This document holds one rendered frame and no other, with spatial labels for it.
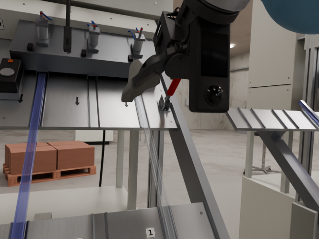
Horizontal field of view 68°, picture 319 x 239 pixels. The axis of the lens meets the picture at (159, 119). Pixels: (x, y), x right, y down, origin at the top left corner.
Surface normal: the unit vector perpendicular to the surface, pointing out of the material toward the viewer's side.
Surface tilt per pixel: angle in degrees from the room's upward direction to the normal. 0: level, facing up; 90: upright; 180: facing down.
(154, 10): 90
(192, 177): 90
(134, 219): 44
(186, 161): 90
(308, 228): 90
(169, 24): 55
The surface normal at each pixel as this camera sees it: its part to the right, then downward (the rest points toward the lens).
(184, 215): 0.27, -0.67
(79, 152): 0.61, 0.07
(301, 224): -0.94, -0.02
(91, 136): 0.39, 0.07
